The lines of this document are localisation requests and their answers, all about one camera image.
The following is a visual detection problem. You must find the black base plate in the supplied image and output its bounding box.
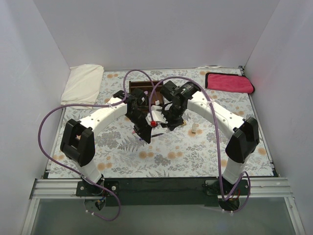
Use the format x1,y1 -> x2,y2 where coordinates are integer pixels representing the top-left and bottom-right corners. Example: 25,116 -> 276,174
75,176 -> 245,206

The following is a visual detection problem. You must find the brown wooden desk organizer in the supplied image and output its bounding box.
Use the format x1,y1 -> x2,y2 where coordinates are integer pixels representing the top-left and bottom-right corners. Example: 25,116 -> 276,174
129,80 -> 164,111

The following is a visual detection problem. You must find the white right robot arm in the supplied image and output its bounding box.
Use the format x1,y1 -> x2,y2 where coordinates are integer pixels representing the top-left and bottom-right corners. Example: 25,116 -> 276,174
160,81 -> 260,195

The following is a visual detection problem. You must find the floral table mat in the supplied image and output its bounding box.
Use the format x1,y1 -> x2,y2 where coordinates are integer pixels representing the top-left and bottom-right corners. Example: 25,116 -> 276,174
47,69 -> 273,179

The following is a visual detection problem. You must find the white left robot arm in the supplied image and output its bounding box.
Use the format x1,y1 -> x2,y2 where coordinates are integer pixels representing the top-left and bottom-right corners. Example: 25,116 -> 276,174
60,88 -> 152,196

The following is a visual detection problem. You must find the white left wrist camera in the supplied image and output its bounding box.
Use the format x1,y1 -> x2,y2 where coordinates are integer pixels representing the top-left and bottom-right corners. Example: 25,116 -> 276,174
149,100 -> 162,113

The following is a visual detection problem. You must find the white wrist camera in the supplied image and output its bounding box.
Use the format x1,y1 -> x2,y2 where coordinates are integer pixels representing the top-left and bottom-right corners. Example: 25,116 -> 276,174
146,110 -> 168,128
149,100 -> 162,113

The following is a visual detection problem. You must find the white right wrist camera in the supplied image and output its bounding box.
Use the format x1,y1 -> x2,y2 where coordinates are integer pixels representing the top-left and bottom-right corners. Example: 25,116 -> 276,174
146,110 -> 168,128

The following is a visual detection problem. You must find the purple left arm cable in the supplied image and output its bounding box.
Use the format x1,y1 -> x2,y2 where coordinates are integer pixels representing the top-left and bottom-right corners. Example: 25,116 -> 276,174
38,70 -> 162,221

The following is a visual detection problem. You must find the white grey eraser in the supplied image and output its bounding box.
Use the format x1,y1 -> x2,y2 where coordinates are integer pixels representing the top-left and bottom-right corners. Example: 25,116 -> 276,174
191,123 -> 198,134

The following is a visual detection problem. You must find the red microfiber cloth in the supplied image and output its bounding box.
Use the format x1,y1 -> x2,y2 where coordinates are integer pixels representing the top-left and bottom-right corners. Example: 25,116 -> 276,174
205,72 -> 255,94

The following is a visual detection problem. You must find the white folded cloth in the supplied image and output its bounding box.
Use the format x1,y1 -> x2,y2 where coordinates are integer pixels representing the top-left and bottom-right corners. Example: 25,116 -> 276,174
61,64 -> 104,105

